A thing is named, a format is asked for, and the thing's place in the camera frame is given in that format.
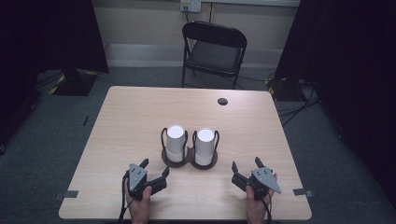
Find black curtain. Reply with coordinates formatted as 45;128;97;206
0;0;110;94
274;0;396;206

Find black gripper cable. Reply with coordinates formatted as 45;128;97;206
117;172;135;224
262;192;275;224

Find person's left hand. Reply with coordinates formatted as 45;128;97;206
123;181;153;224

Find black floor cables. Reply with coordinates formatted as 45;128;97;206
277;78;321;127

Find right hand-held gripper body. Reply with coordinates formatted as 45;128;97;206
231;166;283;202

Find white paper cup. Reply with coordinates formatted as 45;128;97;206
194;127;216;167
165;124;187;163

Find black stand base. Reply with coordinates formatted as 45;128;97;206
49;68;100;97
265;77;302;103

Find white wall socket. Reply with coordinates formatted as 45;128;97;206
179;0;203;14

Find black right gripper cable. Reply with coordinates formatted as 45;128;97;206
262;192;275;224

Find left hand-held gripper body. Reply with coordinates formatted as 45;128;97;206
123;162;168;202

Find black double cup holder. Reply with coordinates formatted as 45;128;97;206
160;126;220;171

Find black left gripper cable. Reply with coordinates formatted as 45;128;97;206
117;172;135;224

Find person's right hand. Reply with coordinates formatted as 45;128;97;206
245;173;278;224

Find black folding chair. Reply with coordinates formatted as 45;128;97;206
180;20;248;91

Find grey tape strip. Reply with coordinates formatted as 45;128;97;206
53;189;79;201
292;188;314;198

